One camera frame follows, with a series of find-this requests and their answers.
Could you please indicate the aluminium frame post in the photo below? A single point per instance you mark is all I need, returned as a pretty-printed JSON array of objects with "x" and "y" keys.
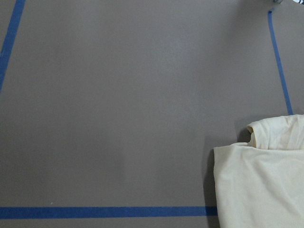
[{"x": 277, "y": 1}]

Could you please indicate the beige long-sleeve printed shirt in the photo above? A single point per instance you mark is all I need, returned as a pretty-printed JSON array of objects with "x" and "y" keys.
[{"x": 260, "y": 183}]

